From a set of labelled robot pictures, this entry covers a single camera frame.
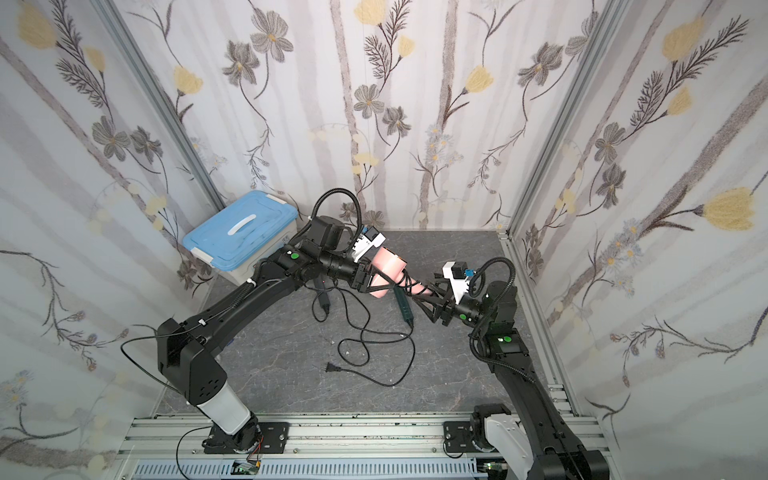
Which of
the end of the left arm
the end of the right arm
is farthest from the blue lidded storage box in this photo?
the end of the right arm

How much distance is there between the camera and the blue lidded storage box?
3.04 feet

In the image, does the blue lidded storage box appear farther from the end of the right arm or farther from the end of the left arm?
the end of the right arm
